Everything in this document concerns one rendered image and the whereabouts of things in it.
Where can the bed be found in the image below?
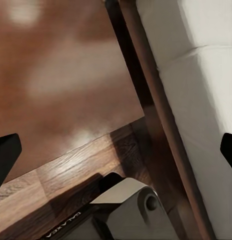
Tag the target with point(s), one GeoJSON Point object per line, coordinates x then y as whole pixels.
{"type": "Point", "coordinates": [179, 56]}

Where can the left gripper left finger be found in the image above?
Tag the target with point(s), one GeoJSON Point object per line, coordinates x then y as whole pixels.
{"type": "Point", "coordinates": [10, 150]}

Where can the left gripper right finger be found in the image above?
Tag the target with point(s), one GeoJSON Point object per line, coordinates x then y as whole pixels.
{"type": "Point", "coordinates": [226, 147]}

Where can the nightstand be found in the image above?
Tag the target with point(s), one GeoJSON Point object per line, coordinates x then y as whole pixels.
{"type": "Point", "coordinates": [64, 81]}

